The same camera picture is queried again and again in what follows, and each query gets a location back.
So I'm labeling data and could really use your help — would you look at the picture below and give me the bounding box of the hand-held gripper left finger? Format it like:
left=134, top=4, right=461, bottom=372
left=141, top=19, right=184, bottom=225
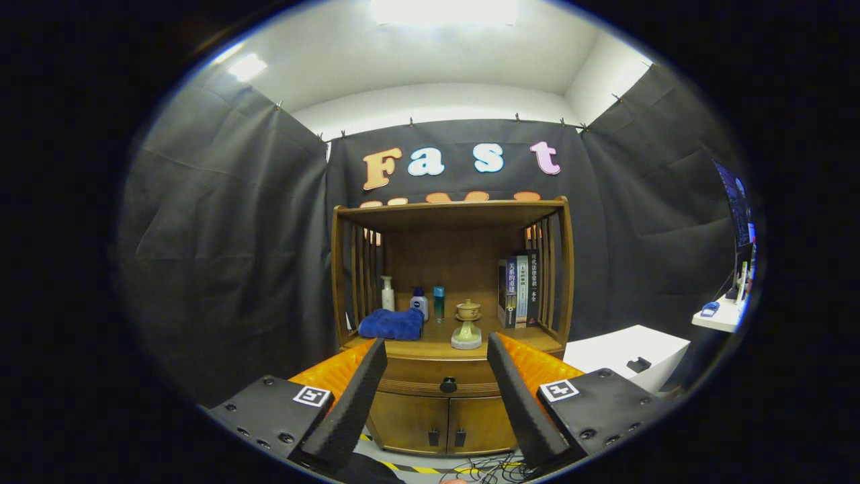
left=200, top=336, right=389, bottom=475

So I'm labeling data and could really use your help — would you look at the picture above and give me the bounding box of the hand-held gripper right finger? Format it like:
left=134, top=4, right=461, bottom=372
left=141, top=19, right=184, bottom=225
left=485, top=331, right=669, bottom=475

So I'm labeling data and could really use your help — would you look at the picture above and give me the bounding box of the wooden drawer with black knob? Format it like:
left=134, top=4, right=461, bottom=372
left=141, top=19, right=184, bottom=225
left=378, top=356, right=501, bottom=399

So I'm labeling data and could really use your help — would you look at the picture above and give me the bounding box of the wide wooden cabinet door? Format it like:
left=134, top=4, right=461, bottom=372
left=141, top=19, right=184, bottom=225
left=447, top=397, right=518, bottom=454

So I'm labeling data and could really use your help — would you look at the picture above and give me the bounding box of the narrow wooden cabinet door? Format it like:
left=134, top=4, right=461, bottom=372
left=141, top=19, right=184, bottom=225
left=366, top=391, right=449, bottom=454

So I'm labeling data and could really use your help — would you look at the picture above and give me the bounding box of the wooden countertop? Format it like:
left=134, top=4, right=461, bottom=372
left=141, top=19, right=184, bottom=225
left=343, top=316, right=564, bottom=360

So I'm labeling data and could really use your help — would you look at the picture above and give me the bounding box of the wooden cabinet with shelf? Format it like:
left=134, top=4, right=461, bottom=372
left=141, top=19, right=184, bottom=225
left=331, top=196, right=576, bottom=458

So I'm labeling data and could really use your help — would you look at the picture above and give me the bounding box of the blue towel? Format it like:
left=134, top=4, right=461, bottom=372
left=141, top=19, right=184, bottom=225
left=358, top=308, right=425, bottom=341

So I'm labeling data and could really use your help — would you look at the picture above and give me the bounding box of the white box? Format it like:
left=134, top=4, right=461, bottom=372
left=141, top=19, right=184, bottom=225
left=563, top=325, right=691, bottom=396

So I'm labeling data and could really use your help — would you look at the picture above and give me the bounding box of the dark blue book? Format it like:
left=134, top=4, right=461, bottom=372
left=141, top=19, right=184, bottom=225
left=498, top=256, right=518, bottom=329

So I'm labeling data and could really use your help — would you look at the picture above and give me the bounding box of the pale grey book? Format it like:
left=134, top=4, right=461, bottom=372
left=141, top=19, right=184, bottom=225
left=515, top=253, right=529, bottom=328

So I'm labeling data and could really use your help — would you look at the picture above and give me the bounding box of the black book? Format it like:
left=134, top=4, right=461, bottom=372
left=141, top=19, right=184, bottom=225
left=526, top=250, right=541, bottom=327

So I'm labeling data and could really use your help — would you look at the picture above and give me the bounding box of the black backdrop cloth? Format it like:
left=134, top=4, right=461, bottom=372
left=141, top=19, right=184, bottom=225
left=116, top=60, right=753, bottom=407

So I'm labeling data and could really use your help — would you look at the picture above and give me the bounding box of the white side desk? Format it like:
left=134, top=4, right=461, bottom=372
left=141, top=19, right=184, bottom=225
left=691, top=294, right=743, bottom=333

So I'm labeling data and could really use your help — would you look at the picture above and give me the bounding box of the computer monitor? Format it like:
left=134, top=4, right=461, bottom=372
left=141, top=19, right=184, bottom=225
left=712, top=159, right=757, bottom=303

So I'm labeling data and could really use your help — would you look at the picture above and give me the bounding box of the tangle of cables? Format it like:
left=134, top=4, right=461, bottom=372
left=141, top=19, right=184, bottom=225
left=440, top=452, right=531, bottom=483

